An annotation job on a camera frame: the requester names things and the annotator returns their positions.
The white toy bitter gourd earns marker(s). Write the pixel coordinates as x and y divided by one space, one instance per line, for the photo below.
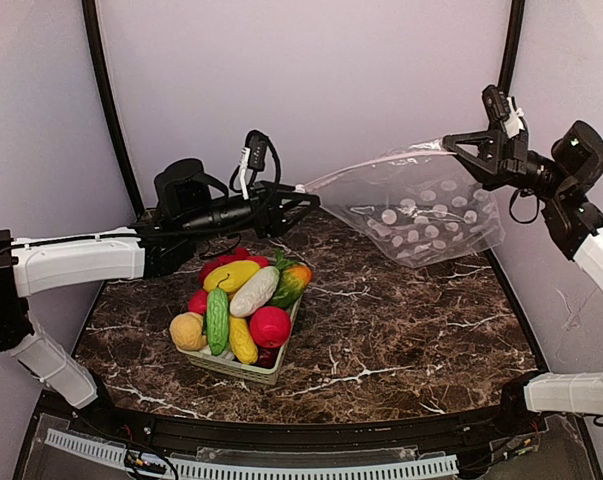
255 293

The clear dotted zip bag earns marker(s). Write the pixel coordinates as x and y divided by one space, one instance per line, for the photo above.
417 204

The pale green plastic basket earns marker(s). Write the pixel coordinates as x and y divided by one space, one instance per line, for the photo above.
235 368

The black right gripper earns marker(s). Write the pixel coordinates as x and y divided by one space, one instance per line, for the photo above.
503 156

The orange green toy mango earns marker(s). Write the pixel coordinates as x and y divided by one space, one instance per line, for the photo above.
297 278

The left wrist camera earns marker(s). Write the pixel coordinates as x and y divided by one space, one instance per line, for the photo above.
253 155

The yellow toy corn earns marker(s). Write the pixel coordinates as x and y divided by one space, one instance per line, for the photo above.
241 342

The tan toy potato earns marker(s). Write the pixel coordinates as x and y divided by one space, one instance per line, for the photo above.
187 331

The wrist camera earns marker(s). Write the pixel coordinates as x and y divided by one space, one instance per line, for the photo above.
502 112
253 155

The black front rail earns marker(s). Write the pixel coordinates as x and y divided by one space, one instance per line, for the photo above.
454 431

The yellow toy mango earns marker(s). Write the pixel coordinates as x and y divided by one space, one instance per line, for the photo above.
231 277

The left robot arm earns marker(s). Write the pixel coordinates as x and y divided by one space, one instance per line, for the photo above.
155 246

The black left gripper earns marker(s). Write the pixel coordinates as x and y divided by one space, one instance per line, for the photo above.
269 210

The red toy tomato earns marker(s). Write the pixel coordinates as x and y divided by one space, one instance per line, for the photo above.
198 302

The white slotted cable duct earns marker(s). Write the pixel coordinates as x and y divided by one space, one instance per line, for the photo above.
211 463

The green toy bitter gourd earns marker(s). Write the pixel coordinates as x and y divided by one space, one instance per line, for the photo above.
217 318

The dark red toy fruit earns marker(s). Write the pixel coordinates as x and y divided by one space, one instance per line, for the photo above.
267 357

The red toy apple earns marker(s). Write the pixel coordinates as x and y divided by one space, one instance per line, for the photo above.
270 327

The white toy garlic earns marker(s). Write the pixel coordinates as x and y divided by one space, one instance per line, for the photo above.
227 353

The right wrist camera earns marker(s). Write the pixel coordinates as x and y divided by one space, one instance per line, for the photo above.
502 112

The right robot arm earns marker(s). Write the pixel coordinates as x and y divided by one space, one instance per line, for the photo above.
561 183

